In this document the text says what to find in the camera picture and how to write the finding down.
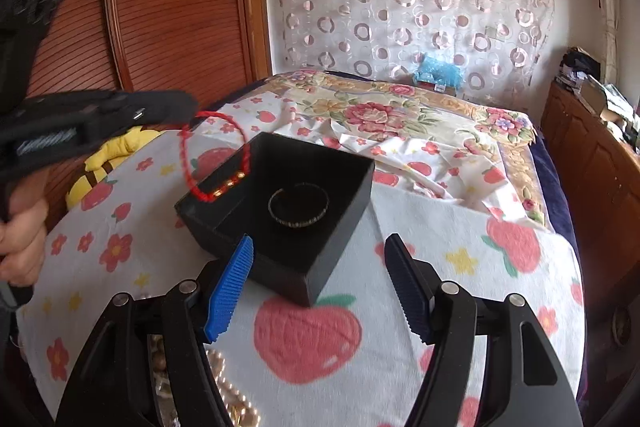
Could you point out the dark-padded right gripper right finger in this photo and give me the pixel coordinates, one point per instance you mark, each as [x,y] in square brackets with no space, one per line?
[524,383]

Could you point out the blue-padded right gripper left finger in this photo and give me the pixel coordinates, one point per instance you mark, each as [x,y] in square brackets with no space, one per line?
[112,381]

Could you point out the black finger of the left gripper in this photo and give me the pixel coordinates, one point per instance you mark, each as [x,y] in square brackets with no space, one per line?
[143,108]

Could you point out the black jewelry box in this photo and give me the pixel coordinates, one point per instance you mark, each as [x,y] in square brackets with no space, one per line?
[294,263]

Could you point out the person's left hand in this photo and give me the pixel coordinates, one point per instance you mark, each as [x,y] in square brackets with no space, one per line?
[23,238]

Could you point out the yellow plush toy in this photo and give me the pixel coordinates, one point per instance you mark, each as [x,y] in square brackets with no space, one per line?
[93,185]

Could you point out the brown wooden wardrobe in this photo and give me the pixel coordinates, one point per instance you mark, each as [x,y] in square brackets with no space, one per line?
[209,48]

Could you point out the thin gold bangle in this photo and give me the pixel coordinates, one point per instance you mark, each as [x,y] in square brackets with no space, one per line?
[298,205]

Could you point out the white fruit-print cloth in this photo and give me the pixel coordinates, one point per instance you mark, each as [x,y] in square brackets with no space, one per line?
[348,360]

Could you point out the dark blue bed sheet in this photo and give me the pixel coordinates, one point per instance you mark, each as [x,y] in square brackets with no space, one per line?
[554,196]

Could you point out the brown wooden side cabinet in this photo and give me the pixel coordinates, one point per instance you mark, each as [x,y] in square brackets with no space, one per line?
[600,179]

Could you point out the floral bed quilt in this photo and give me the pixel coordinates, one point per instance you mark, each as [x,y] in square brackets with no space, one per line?
[428,143]

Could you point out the blue plastic bag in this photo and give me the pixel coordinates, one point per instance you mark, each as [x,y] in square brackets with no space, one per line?
[438,72]

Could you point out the clutter on cabinet top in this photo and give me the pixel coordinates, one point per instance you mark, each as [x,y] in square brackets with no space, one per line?
[579,73]

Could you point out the beige window curtain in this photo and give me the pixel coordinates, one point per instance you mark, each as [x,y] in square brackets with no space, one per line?
[607,1]

